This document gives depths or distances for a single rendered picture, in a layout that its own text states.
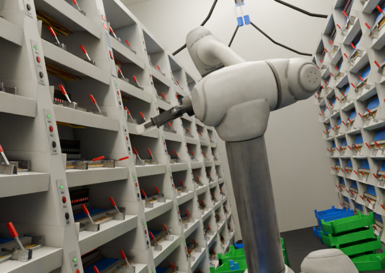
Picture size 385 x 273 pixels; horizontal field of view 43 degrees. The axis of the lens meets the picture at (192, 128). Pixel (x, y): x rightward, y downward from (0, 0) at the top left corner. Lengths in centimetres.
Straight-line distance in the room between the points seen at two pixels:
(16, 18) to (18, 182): 46
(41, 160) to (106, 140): 71
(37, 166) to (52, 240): 19
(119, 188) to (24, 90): 76
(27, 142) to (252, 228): 62
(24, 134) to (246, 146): 58
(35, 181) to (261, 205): 56
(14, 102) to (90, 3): 96
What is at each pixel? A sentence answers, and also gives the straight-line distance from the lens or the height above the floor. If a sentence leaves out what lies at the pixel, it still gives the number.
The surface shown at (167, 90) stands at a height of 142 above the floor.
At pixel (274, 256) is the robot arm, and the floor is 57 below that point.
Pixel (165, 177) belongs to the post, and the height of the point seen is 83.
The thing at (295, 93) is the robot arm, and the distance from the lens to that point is 121.
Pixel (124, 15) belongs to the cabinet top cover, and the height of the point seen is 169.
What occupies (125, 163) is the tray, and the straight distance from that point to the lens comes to 197.
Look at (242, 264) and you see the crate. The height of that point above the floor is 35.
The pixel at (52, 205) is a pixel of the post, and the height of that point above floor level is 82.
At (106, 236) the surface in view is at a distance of 163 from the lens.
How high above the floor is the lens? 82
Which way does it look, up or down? 5 degrees up
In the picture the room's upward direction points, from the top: 12 degrees counter-clockwise
